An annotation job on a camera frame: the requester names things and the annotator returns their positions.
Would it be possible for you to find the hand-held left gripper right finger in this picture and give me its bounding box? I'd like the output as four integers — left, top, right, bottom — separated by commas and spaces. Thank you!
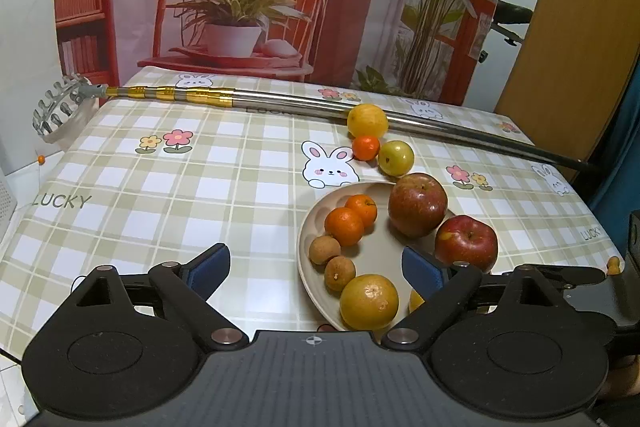
382, 246, 568, 353

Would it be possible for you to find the yellow green round fruit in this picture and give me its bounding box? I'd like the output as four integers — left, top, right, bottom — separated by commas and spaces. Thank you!
377, 140, 415, 176

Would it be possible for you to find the black office chair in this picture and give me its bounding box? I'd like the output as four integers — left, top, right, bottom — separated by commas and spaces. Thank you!
479, 1, 534, 64

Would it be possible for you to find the person's blue clothing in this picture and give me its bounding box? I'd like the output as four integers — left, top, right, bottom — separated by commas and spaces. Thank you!
585, 67, 640, 248

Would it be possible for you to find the bright red apple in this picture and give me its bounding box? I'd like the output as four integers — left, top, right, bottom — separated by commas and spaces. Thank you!
434, 215, 499, 274

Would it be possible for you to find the brownish red apple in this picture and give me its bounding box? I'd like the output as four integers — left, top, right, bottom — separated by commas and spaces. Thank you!
388, 173, 448, 239

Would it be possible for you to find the beige round plate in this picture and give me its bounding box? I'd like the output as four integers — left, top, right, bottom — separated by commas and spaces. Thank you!
297, 181, 461, 333

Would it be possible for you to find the yellow orange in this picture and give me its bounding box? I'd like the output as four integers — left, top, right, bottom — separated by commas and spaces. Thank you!
347, 104, 390, 140
340, 274, 400, 332

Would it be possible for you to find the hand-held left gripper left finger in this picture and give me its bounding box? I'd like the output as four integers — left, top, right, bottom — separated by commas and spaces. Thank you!
75, 243, 249, 350

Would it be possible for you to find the gold and silver telescopic pole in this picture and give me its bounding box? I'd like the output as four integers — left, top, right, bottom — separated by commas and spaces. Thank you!
32, 74, 601, 172

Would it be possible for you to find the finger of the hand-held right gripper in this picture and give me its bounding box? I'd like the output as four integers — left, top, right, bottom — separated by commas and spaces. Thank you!
542, 266, 607, 288

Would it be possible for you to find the checked bunny print tablecloth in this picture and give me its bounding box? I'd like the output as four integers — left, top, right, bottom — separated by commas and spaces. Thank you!
0, 66, 626, 358

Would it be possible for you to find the white box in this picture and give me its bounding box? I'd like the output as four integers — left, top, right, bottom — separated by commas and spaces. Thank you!
0, 172, 18, 238

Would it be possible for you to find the small orange tangerine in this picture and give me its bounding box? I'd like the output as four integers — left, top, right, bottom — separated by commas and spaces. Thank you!
352, 135, 382, 162
324, 207, 365, 248
345, 194, 378, 228

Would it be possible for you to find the brown longan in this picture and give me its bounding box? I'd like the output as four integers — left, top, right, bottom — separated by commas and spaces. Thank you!
324, 257, 357, 293
308, 234, 343, 266

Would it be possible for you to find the wooden board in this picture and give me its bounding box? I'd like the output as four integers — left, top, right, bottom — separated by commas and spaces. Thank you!
495, 0, 640, 172

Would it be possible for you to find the wall poster with chair print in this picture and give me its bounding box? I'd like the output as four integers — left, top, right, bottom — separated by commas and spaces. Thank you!
52, 0, 521, 105

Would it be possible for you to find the person's right hand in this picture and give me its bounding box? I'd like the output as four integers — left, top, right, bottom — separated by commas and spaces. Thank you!
597, 352, 640, 400

